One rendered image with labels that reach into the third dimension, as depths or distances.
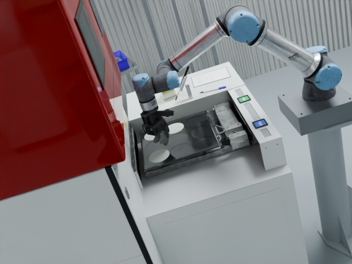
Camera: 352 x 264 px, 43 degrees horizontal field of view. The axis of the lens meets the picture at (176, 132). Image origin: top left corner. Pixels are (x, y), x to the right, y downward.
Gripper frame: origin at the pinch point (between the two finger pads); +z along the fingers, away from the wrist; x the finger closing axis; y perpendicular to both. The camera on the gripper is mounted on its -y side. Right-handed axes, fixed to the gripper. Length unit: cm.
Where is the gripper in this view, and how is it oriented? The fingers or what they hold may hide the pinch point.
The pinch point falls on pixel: (165, 142)
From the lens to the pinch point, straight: 204.5
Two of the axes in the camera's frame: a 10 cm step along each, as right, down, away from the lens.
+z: 2.7, 8.3, 4.9
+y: -5.9, 5.4, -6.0
